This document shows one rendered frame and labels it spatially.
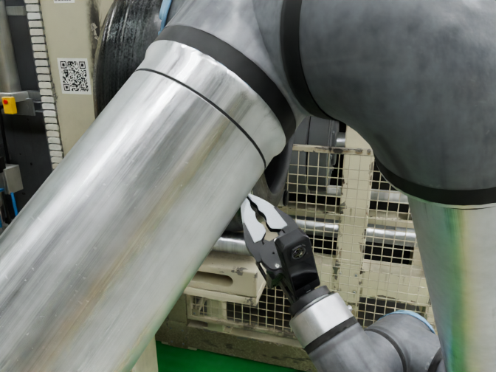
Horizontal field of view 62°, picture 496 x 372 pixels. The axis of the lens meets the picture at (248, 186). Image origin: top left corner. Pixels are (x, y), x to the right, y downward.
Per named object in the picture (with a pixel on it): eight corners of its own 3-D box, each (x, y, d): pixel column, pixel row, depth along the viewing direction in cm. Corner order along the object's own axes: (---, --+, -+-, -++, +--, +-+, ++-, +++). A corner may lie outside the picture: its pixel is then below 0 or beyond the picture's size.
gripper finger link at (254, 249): (235, 229, 69) (261, 274, 65) (235, 226, 67) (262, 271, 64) (259, 217, 70) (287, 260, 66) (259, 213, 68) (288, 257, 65)
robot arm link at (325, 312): (306, 343, 57) (363, 308, 59) (288, 312, 59) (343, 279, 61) (300, 351, 65) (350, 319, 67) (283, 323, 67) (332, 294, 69)
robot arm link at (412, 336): (444, 379, 68) (410, 414, 59) (381, 342, 76) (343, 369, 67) (458, 328, 65) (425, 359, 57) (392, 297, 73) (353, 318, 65)
